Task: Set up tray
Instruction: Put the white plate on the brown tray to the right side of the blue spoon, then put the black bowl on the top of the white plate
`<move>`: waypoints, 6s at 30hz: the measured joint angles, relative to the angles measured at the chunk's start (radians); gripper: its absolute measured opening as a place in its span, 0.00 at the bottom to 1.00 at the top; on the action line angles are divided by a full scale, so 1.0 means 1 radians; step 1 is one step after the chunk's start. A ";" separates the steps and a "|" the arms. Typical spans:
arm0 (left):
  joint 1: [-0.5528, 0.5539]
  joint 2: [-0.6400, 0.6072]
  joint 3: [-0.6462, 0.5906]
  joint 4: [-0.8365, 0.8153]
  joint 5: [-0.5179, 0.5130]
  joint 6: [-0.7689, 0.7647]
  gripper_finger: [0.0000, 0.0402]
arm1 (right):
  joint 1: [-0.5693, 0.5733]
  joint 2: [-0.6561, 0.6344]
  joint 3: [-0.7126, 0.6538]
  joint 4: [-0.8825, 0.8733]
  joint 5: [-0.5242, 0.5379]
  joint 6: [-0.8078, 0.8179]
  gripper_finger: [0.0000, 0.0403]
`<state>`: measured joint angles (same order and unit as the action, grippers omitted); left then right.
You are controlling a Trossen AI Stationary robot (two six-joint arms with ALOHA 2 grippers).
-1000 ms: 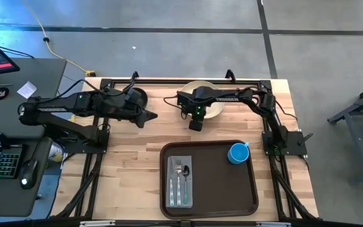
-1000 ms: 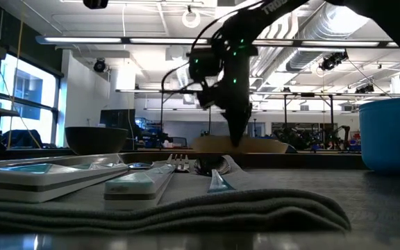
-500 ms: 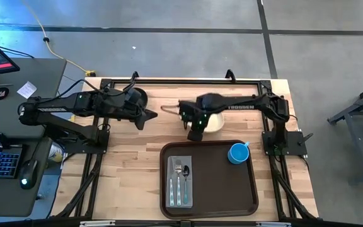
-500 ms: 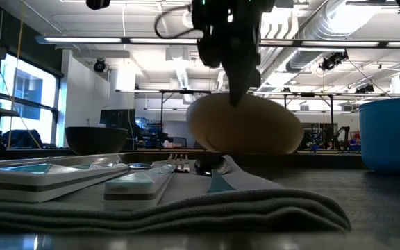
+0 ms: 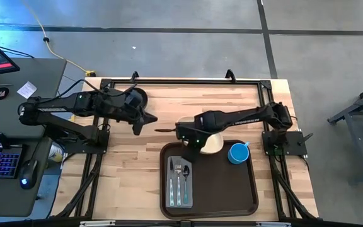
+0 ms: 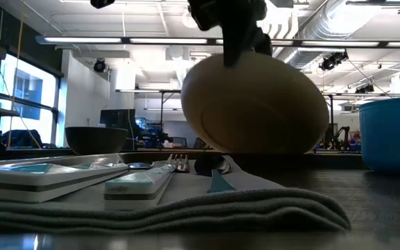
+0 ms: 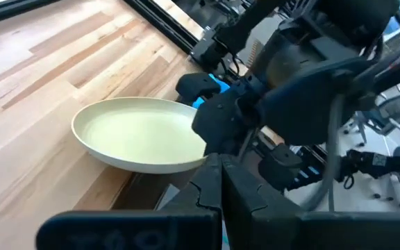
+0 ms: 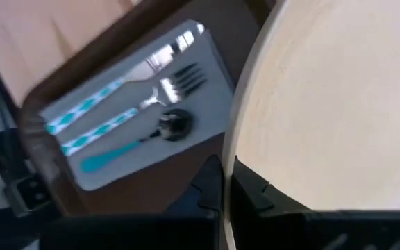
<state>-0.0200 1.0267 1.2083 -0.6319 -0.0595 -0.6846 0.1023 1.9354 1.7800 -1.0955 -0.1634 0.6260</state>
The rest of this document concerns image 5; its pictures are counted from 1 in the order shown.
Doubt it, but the black monitor cable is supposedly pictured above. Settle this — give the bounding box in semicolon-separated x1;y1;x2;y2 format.
0;45;34;59

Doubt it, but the white yellow container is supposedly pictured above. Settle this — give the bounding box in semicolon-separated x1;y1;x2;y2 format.
48;143;64;163

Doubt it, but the yellow extension cable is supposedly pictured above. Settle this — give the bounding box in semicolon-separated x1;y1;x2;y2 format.
20;0;96;78

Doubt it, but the grey desk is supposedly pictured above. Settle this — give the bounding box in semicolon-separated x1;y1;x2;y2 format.
0;57;67;139

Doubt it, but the cream plate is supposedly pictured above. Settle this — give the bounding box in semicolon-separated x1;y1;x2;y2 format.
176;115;225;156

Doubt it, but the silver table knife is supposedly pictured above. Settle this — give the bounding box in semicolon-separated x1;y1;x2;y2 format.
168;157;175;207

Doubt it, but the black metal table frame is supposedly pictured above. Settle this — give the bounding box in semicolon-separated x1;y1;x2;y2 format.
47;69;321;227

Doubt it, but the silver fork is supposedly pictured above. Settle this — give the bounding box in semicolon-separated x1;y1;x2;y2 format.
175;162;183;207

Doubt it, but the black bowl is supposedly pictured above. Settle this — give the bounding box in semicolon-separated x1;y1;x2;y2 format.
137;87;149;110

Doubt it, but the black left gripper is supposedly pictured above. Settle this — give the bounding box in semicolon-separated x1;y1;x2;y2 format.
121;90;159;136

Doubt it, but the brown plastic tray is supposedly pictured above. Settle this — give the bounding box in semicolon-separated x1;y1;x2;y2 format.
159;140;260;220

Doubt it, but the white paper note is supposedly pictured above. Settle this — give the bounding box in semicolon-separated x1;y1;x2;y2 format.
16;81;38;100

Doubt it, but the silver metal bracket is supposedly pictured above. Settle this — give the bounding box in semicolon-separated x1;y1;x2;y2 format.
256;221;292;227
79;220;116;227

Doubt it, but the blue cup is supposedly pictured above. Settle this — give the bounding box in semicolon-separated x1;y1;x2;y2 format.
227;141;251;165

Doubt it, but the spoon with teal handle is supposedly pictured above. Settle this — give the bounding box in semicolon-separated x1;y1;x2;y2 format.
182;165;190;205

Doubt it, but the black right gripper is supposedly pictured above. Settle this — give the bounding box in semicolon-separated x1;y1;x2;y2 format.
175;116;214;163

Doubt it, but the grey napkin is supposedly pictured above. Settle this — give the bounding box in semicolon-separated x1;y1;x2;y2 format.
165;154;193;209

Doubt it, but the black computer mouse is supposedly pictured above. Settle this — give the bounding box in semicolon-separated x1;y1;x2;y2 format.
18;159;39;190

